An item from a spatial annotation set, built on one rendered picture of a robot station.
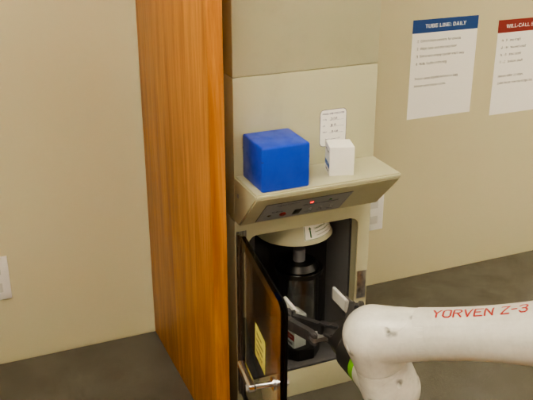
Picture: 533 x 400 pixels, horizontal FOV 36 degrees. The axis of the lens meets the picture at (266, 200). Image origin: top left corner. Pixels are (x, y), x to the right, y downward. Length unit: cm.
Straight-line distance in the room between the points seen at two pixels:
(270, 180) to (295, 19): 31
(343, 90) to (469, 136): 84
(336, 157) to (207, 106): 30
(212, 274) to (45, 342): 70
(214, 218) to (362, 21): 49
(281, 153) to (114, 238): 69
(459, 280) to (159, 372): 96
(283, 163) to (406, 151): 86
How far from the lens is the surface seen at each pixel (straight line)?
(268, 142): 157
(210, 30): 146
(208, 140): 151
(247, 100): 162
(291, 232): 180
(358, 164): 173
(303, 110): 167
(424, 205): 247
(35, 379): 210
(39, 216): 205
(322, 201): 168
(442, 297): 242
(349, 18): 167
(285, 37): 162
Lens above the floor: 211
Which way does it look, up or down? 23 degrees down
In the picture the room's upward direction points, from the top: straight up
